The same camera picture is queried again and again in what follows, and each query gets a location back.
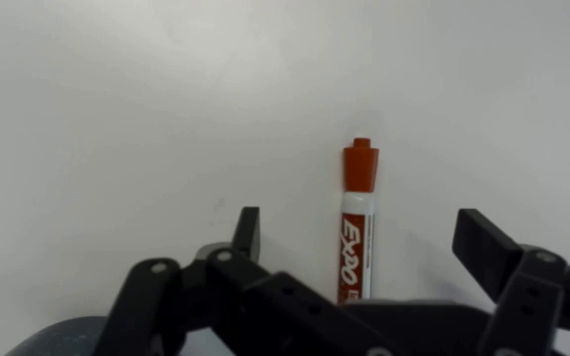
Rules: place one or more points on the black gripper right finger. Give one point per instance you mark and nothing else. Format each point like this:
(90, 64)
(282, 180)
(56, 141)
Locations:
(529, 297)

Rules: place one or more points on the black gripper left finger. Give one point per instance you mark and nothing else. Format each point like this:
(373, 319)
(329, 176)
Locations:
(167, 309)

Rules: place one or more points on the red dry-erase marker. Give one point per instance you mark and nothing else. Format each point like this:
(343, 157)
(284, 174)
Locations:
(357, 230)

